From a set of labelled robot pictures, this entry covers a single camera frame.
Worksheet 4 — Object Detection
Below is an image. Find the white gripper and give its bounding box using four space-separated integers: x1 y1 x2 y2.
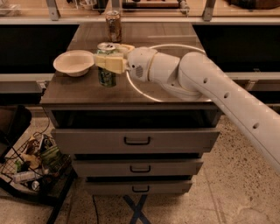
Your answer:
94 44 158 82

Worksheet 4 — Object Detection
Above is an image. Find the green soda can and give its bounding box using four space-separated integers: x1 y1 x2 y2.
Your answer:
97 42 116 88

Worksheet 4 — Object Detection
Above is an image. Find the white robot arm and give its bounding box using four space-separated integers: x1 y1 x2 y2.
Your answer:
94 45 280 172

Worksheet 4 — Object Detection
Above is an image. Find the brown soda can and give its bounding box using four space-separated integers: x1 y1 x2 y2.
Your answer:
106 10 122 43

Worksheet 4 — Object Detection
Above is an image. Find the white paper bowl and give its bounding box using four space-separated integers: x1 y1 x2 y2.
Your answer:
53 50 95 77

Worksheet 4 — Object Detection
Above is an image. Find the grey drawer cabinet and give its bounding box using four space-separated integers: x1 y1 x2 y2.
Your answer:
39 22 229 196

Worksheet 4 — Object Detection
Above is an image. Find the top grey drawer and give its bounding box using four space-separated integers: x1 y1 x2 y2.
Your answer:
51 128 220 154

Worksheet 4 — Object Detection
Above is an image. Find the grey drawer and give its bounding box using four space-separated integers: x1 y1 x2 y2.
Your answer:
84 180 193 195
51 128 220 154
72 158 203 177

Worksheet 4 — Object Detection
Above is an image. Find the middle grey drawer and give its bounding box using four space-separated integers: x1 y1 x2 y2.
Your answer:
72 158 203 177

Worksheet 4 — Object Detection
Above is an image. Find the green snack bag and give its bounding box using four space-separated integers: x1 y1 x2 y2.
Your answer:
40 145 61 165

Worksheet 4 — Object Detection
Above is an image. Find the black chair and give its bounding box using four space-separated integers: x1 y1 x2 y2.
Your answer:
0 105 32 163

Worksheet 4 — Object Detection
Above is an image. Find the bottom grey drawer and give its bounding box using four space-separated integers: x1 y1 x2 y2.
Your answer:
84 180 193 195

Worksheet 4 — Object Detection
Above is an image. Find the clear plastic bottle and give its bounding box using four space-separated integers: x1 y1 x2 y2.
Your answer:
12 171 43 184

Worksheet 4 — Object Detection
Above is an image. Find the black wire basket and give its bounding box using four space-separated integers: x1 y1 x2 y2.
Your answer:
0 131 73 194

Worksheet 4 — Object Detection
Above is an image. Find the black power cable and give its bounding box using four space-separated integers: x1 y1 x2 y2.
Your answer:
92 194 100 224

